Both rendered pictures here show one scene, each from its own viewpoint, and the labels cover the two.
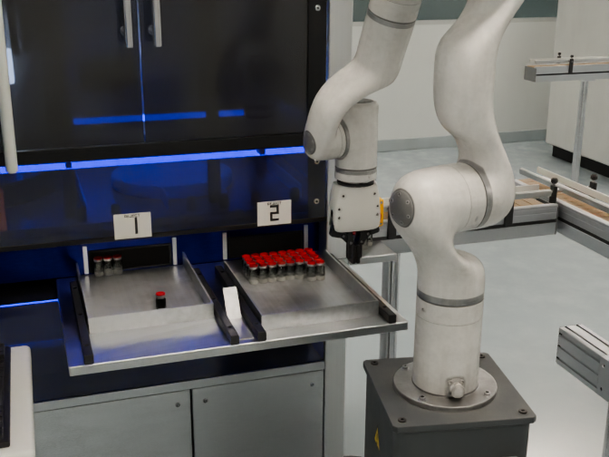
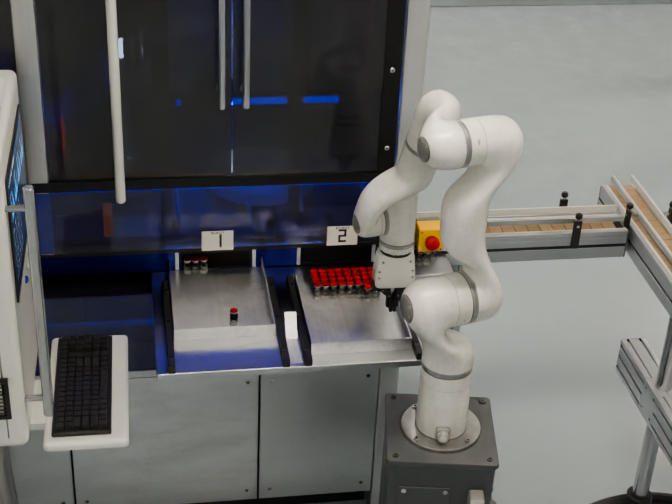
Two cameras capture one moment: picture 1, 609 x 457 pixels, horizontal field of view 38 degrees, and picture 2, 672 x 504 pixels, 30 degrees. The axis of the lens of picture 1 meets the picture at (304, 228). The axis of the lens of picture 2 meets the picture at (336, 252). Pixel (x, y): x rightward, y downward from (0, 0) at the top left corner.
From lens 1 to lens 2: 1.46 m
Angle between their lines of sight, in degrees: 15
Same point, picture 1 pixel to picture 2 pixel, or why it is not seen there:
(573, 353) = (627, 367)
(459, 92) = (454, 235)
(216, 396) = (281, 378)
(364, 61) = (401, 174)
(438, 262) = (432, 348)
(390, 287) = not seen: hidden behind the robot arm
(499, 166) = (487, 284)
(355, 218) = (393, 279)
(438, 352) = (431, 408)
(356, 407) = not seen: hidden behind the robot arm
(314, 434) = (368, 416)
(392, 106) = not seen: outside the picture
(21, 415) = (119, 406)
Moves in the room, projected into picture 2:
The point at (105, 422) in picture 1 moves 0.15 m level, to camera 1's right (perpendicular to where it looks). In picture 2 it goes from (185, 391) to (236, 398)
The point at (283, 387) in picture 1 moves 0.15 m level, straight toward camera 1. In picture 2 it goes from (341, 376) to (334, 407)
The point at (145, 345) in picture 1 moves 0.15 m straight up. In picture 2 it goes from (216, 358) to (216, 308)
